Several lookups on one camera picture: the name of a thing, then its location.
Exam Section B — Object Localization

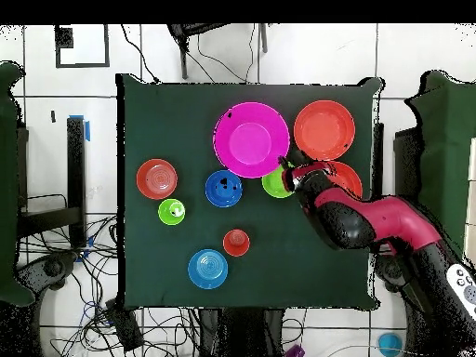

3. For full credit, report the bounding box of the large pink bowl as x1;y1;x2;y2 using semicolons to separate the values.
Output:
212;101;291;179

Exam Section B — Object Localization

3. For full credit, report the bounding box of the green bowl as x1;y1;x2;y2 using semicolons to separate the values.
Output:
261;165;296;199

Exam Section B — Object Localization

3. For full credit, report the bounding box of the large orange bowl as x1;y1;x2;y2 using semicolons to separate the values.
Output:
321;160;364;199
293;99;356;162

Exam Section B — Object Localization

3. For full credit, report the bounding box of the dark blue bowl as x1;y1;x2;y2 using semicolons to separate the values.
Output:
205;169;244;208

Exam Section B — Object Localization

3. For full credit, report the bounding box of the orange cup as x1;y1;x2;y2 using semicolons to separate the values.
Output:
222;228;251;258

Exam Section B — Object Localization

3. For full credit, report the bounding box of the green cloth on side table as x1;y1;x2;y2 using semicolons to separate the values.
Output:
0;60;36;308
403;70;476;258

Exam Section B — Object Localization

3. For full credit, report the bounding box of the small light blue bowl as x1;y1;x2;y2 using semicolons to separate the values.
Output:
187;248;229;290

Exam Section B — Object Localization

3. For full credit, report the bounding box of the green cup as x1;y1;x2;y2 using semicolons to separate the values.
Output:
157;198;187;227

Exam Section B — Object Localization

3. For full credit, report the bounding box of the small orange bowl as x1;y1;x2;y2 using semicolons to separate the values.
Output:
136;158;179;201

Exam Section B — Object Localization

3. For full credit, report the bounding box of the dark green table cloth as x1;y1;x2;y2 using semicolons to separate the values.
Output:
115;73;384;311

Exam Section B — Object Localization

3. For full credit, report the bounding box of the blue cup on floor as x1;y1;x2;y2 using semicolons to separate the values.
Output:
377;332;404;357

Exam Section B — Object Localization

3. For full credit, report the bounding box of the black power strip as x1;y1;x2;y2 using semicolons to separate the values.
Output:
105;297;145;352

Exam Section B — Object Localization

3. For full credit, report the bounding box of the black table frame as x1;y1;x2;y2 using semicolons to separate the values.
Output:
371;122;423;209
16;114;91;249

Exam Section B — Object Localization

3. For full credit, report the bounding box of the grey pedestal foot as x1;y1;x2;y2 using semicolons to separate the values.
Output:
14;251;79;292
375;254;412;293

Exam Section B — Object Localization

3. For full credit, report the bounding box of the cable tangle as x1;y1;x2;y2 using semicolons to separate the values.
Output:
18;213;202;357

